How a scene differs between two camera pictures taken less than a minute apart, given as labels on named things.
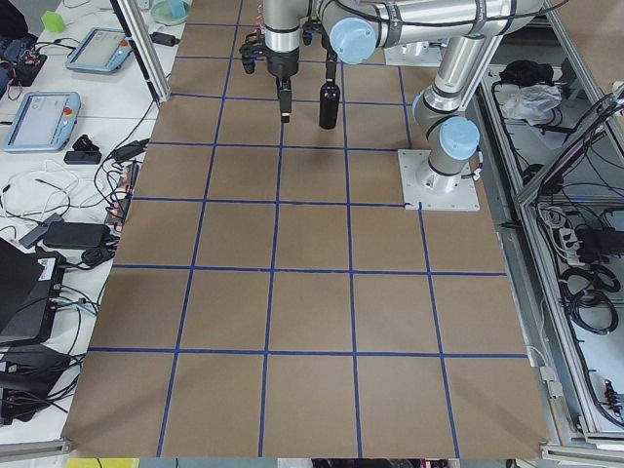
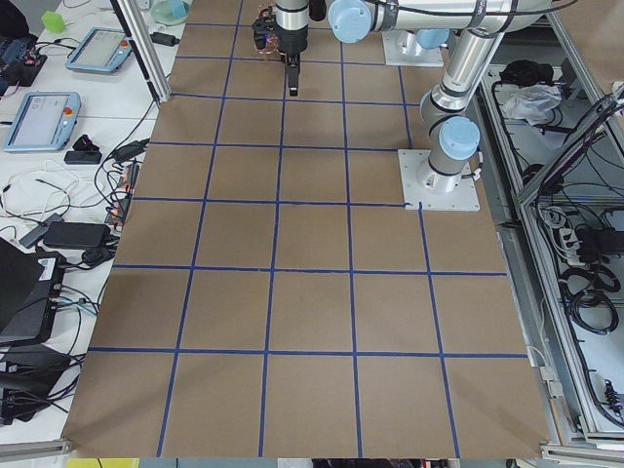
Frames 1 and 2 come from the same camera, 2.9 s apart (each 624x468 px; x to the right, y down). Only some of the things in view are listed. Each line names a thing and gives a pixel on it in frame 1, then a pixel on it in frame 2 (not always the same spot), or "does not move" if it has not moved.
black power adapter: x=164 y=38 does not move
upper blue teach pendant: x=43 y=122 does not move
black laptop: x=30 y=283 does not move
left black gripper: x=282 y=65 to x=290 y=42
